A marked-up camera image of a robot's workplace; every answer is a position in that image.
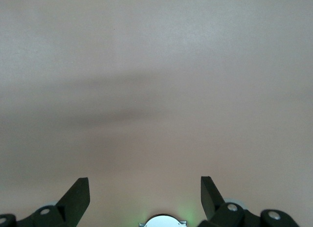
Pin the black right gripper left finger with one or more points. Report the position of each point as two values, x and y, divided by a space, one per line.
71 207

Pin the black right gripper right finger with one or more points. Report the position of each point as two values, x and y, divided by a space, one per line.
215 207

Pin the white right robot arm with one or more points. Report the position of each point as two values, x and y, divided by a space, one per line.
162 220

